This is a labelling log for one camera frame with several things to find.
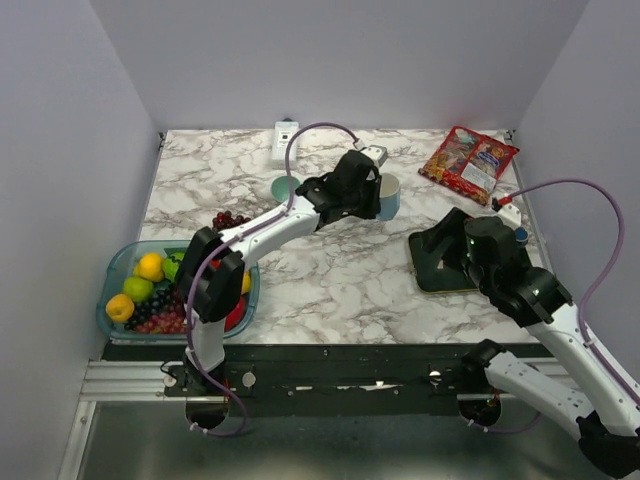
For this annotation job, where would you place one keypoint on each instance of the dark green tray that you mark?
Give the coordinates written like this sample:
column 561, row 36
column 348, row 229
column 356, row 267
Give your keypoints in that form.
column 432, row 275

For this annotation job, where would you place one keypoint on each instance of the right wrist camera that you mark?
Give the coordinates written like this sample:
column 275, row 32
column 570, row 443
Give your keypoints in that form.
column 509, row 214

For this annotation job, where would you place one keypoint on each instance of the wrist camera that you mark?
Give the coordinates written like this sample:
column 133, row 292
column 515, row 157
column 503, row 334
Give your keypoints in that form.
column 377, row 154
column 509, row 214

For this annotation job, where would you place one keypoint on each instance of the loose red grape bunch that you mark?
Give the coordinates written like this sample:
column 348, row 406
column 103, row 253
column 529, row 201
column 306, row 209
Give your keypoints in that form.
column 227, row 219

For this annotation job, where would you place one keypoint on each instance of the light blue mug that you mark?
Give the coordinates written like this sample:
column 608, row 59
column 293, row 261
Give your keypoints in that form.
column 389, row 197

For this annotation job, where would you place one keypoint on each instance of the dark blue mug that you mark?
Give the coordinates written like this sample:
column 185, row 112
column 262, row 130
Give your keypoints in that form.
column 521, row 236

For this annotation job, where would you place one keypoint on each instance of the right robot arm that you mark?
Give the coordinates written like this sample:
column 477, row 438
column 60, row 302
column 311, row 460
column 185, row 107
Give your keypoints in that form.
column 602, row 412

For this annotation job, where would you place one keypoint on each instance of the red dragon fruit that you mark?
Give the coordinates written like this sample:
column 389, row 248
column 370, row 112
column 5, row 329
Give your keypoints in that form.
column 236, row 315

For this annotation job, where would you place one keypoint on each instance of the green fruit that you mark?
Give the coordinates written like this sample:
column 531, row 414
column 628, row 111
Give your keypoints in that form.
column 138, row 289

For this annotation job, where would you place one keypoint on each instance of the clear blue fruit bin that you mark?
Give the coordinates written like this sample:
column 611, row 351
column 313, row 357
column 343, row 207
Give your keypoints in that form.
column 121, row 266

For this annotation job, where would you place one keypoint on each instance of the small orange fruit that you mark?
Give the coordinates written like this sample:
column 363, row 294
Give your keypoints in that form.
column 120, row 308

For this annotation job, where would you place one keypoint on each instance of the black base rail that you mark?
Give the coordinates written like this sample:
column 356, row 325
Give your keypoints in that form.
column 334, row 380

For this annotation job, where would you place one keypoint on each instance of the yellow lemon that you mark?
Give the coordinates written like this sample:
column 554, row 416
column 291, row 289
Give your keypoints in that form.
column 246, row 283

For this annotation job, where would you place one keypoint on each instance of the teal green mug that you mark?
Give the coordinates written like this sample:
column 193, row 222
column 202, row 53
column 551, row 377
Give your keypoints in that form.
column 280, row 188

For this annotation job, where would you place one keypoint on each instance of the small watermelon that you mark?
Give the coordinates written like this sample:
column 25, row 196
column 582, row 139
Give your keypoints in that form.
column 171, row 265

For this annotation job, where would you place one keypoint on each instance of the grapes in bin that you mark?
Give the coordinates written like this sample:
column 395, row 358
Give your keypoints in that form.
column 163, row 313

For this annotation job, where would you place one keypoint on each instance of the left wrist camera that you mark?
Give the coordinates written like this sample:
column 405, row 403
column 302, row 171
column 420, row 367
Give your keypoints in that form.
column 377, row 154

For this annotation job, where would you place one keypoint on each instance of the red snack packet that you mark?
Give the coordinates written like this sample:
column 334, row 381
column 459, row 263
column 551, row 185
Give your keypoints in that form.
column 469, row 163

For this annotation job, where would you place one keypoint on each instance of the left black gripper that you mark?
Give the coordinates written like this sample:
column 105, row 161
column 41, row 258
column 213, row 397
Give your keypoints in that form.
column 371, row 182

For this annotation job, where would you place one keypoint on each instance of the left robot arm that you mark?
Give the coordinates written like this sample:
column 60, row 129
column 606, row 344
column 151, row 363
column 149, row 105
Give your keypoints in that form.
column 210, row 276

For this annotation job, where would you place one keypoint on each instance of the white rectangular device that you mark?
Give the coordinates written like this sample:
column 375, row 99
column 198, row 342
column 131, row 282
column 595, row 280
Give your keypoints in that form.
column 283, row 132

